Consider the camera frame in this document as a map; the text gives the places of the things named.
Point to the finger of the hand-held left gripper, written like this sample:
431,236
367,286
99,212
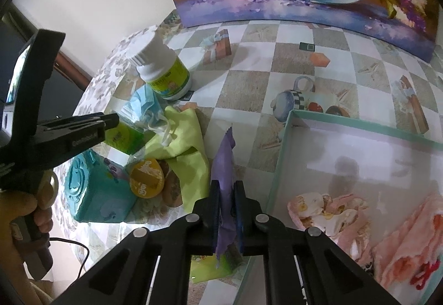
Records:
86,123

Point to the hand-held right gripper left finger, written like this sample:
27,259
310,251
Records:
214,215

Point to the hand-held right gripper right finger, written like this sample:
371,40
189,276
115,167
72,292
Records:
238,215

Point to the green tissue packet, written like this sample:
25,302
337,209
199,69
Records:
207,268
124,138

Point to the purple tissue packet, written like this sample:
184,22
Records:
225,166

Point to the blue face mask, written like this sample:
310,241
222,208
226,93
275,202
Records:
143,102

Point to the yellow green cloth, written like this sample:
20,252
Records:
187,159

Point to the pink floral cloth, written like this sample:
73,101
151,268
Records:
311,208

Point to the teal rimmed white box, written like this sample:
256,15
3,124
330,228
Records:
363,166

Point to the pink white fuzzy towel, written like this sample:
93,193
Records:
408,242

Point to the person's left forearm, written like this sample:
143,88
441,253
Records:
29,287

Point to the person's left hand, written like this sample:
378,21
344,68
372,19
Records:
19,208

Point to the teal plastic box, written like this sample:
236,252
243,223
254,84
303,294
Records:
97,194

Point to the yellow round packet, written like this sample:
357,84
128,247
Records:
145,180

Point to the white bottle with green label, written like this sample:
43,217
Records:
166,76

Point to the brown wooden frame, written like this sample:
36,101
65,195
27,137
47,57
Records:
74,71

